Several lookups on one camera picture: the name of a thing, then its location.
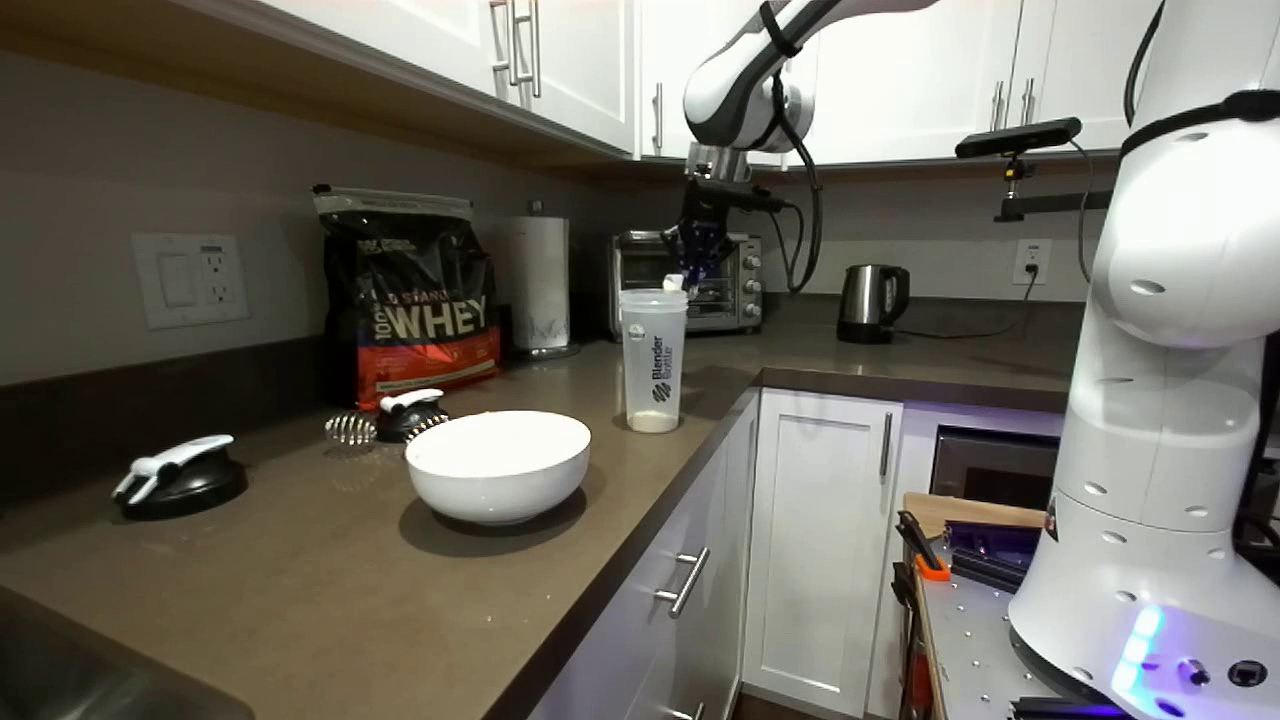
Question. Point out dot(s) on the black built-in appliance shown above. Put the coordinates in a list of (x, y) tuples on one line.
[(993, 466)]

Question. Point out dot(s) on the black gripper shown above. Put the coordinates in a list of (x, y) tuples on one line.
[(715, 228)]

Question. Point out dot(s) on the small clear plastic scoop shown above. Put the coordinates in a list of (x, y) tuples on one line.
[(675, 281)]

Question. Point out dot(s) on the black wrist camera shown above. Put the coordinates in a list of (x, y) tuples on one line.
[(741, 193)]

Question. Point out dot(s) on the steel electric kettle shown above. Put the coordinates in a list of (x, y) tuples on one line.
[(870, 306)]

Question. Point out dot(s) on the stainless steel sink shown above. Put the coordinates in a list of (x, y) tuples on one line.
[(81, 667)]

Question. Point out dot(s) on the wooden board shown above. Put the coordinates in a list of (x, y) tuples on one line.
[(975, 513)]

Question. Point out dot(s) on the black red whey bag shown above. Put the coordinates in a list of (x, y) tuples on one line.
[(407, 322)]

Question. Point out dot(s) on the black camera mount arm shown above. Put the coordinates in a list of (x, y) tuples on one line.
[(1055, 200)]

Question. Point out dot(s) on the small white wall socket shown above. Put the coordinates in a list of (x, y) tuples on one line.
[(1032, 263)]

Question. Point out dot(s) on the black and white scoop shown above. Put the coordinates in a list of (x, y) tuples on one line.
[(186, 480)]

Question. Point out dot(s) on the white upper wall cabinets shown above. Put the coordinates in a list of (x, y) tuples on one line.
[(585, 66)]

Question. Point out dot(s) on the small black white-capped lid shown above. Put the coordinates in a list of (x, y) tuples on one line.
[(407, 418)]

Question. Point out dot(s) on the white ceramic bowl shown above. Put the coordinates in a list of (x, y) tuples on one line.
[(496, 494)]

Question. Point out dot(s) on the white wall outlet plate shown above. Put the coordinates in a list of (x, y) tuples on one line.
[(188, 281)]

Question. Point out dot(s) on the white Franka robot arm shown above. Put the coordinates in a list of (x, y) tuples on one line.
[(1174, 440)]

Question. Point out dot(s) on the white paper towel roll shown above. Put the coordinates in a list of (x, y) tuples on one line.
[(543, 284)]

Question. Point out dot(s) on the clear shaker bottle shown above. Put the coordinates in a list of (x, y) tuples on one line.
[(655, 372)]

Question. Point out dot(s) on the white corner cabinet door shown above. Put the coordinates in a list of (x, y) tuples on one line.
[(822, 560)]

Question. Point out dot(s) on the silver toaster oven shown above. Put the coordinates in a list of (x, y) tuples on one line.
[(734, 301)]

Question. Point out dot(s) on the white lower counter cabinets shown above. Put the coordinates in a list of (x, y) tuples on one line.
[(642, 640)]

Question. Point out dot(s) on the black stereo camera bar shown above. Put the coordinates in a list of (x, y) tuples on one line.
[(1021, 138)]

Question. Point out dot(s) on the white perforated robot table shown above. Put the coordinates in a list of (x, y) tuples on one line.
[(982, 653)]

